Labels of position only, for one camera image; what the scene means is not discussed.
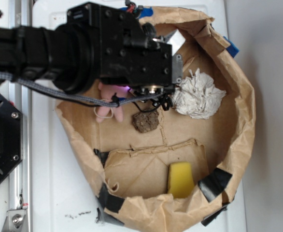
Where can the crumpled white paper ball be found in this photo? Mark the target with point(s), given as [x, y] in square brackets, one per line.
[197, 96]

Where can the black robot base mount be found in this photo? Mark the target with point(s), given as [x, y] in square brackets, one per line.
[10, 137]

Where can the aluminium frame rail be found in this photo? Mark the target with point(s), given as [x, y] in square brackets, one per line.
[20, 179]

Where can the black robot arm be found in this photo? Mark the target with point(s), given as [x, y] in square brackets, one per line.
[38, 53]

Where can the metal corner bracket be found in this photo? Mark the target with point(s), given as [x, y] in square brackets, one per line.
[16, 221]

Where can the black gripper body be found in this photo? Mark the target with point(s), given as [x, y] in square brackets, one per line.
[117, 50]

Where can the brown paper bag tray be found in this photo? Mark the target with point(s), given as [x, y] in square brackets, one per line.
[128, 170]

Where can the brown rock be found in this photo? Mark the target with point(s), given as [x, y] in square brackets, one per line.
[146, 122]

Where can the yellow sponge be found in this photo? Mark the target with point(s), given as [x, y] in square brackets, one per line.
[180, 180]

